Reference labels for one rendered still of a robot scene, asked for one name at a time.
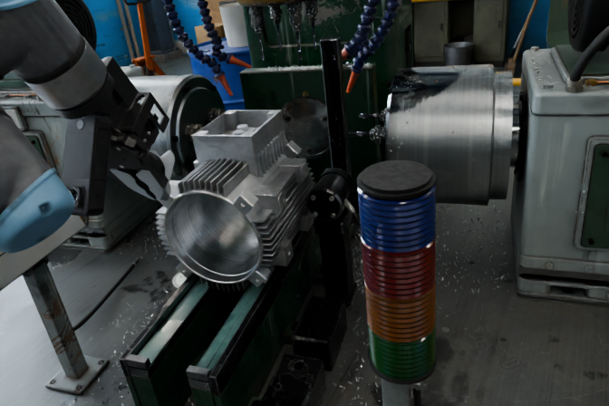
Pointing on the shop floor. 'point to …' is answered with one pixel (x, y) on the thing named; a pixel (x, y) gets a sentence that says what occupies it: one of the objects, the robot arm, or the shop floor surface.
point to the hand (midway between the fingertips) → (159, 198)
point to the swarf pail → (458, 53)
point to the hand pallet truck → (144, 37)
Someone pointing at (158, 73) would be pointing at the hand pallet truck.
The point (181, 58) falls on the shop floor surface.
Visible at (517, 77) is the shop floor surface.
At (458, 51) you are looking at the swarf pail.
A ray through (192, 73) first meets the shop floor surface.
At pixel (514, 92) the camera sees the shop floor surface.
